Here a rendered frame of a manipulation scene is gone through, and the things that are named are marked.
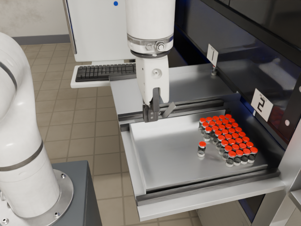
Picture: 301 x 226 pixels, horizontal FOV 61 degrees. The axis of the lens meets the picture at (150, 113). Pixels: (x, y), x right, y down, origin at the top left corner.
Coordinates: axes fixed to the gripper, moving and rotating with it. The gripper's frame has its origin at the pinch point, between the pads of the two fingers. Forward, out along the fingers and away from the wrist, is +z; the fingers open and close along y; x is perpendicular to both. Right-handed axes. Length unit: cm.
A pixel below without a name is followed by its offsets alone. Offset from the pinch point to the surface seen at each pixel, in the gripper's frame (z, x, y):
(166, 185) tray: 19.3, -2.8, -6.0
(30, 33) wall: 95, 92, 333
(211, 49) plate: 7, -35, 42
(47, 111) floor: 110, 60, 163
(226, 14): -8, -35, 36
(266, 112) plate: 9.3, -34.5, 4.1
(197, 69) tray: 22, -35, 54
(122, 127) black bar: 20.5, 4.7, 20.3
